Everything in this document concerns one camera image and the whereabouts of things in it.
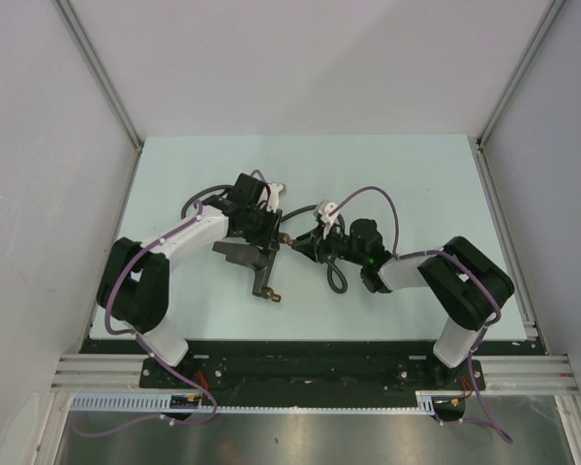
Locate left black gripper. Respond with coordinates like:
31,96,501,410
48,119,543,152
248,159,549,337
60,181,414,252
244,203,284,251

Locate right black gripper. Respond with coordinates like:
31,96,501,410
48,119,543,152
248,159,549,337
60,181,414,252
291,221,366,265

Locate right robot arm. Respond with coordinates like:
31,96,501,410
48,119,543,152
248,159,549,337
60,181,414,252
285,219,515,388

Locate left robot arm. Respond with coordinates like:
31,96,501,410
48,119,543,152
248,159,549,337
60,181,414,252
96,173,286,388

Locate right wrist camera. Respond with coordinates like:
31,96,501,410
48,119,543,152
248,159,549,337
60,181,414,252
314,200,339,239

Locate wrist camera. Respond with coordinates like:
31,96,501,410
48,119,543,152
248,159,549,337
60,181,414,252
264,182,287,212
314,200,339,239

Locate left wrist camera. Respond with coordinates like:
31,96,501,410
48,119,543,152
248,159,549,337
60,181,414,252
264,182,287,212

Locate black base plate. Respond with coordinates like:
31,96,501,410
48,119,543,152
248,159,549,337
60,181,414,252
79,339,541,407

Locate right aluminium corner post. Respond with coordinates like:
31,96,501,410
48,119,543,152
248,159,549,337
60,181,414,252
474,0,570,151

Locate aluminium corner post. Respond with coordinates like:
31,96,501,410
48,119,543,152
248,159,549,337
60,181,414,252
52,0,144,155
474,0,570,151

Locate slotted cable duct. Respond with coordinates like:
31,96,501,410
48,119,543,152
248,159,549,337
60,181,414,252
70,392,466,416

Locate aluminium frame rail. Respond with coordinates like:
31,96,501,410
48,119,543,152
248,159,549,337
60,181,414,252
50,354,149,392

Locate left aluminium corner post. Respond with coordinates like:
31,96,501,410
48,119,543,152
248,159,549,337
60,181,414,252
52,0,144,155

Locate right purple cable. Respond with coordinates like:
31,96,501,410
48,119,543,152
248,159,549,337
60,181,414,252
326,186,514,445

